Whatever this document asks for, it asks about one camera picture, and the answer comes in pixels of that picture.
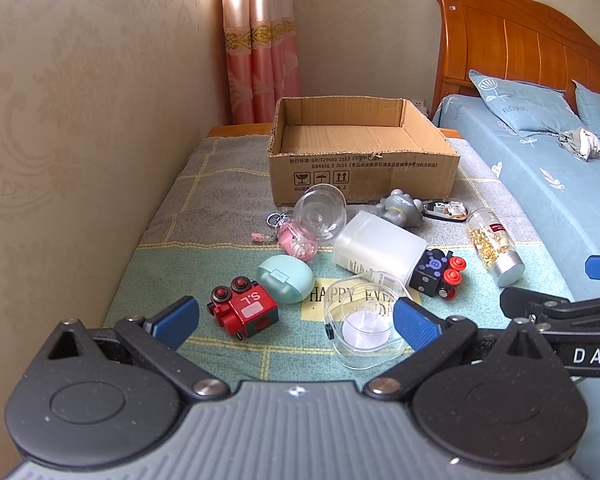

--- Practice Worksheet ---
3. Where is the clear square plastic container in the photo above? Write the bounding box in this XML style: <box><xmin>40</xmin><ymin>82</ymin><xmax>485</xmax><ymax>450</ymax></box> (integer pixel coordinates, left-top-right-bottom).
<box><xmin>323</xmin><ymin>272</ymin><xmax>422</xmax><ymax>370</ymax></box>

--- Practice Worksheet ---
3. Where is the red toy train block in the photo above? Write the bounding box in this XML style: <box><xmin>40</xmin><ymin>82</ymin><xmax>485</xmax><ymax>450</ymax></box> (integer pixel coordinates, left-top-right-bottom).
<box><xmin>207</xmin><ymin>275</ymin><xmax>279</xmax><ymax>340</ymax></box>

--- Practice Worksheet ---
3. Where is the glass bottle of golden capsules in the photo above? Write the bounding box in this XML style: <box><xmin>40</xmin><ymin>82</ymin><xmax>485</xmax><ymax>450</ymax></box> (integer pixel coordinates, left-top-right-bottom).
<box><xmin>466</xmin><ymin>207</ymin><xmax>526</xmax><ymax>288</ymax></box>

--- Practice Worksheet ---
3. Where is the mint green oval case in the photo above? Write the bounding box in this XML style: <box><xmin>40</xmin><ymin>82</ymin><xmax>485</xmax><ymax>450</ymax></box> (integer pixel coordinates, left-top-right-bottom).
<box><xmin>256</xmin><ymin>255</ymin><xmax>315</xmax><ymax>304</ymax></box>

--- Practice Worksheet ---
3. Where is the black toy train block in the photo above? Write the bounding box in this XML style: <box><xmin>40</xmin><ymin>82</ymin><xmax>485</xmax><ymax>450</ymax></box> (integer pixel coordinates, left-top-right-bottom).
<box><xmin>410</xmin><ymin>248</ymin><xmax>467</xmax><ymax>300</ymax></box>

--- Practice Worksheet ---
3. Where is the blue patterned bed sheet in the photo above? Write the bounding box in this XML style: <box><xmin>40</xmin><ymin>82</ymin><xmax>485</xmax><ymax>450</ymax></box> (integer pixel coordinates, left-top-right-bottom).
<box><xmin>434</xmin><ymin>94</ymin><xmax>600</xmax><ymax>299</ymax></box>

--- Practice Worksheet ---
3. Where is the white translucent plastic jar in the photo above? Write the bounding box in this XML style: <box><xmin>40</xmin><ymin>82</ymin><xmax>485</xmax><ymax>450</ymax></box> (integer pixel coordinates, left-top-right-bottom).
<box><xmin>332</xmin><ymin>211</ymin><xmax>427</xmax><ymax>285</ymax></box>

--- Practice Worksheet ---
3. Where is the grey green checked blanket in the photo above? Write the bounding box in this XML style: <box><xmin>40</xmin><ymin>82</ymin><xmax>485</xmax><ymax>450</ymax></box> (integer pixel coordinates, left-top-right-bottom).
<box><xmin>102</xmin><ymin>134</ymin><xmax>600</xmax><ymax>480</ymax></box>

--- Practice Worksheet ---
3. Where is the crumpled grey cloth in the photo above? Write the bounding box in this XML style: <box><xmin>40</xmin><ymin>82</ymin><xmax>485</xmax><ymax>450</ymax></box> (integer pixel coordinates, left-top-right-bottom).
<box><xmin>558</xmin><ymin>128</ymin><xmax>600</xmax><ymax>162</ymax></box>

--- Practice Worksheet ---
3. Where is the black correction tape dispenser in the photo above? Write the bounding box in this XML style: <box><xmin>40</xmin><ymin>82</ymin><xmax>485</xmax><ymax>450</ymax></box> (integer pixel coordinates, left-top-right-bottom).
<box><xmin>422</xmin><ymin>200</ymin><xmax>468</xmax><ymax>222</ymax></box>

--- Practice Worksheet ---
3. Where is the grey bear figurine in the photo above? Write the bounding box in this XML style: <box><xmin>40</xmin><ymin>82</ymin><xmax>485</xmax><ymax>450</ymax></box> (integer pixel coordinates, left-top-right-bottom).
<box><xmin>375</xmin><ymin>188</ymin><xmax>424</xmax><ymax>229</ymax></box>

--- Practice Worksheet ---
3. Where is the clear round plastic cup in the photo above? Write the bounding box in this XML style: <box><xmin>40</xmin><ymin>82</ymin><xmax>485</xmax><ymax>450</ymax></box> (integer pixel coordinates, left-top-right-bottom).
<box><xmin>292</xmin><ymin>183</ymin><xmax>347</xmax><ymax>242</ymax></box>

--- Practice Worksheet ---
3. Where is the blue patterned pillow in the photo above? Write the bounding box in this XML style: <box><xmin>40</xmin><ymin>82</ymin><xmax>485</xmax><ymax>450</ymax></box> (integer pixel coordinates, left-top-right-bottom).
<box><xmin>468</xmin><ymin>70</ymin><xmax>584</xmax><ymax>134</ymax></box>

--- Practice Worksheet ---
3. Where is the open cardboard box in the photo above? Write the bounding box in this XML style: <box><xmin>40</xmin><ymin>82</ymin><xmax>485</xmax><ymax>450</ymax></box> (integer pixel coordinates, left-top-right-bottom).
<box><xmin>268</xmin><ymin>96</ymin><xmax>460</xmax><ymax>206</ymax></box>

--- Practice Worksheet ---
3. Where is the wooden bed headboard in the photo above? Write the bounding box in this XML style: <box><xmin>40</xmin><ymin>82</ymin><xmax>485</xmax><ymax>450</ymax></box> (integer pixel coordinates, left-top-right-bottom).
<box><xmin>431</xmin><ymin>0</ymin><xmax>600</xmax><ymax>110</ymax></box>

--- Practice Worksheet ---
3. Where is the pink patterned curtain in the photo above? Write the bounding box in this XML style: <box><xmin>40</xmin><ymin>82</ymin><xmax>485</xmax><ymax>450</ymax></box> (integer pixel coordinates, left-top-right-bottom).
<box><xmin>222</xmin><ymin>0</ymin><xmax>300</xmax><ymax>124</ymax></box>

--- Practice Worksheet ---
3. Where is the pink keychain charm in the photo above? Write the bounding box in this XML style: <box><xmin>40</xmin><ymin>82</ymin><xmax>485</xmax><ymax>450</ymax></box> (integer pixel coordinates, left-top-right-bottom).
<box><xmin>251</xmin><ymin>212</ymin><xmax>317</xmax><ymax>262</ymax></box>

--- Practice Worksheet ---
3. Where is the white wall socket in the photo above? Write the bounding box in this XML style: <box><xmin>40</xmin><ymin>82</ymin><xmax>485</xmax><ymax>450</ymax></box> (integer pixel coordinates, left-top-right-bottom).
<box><xmin>412</xmin><ymin>99</ymin><xmax>428</xmax><ymax>115</ymax></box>

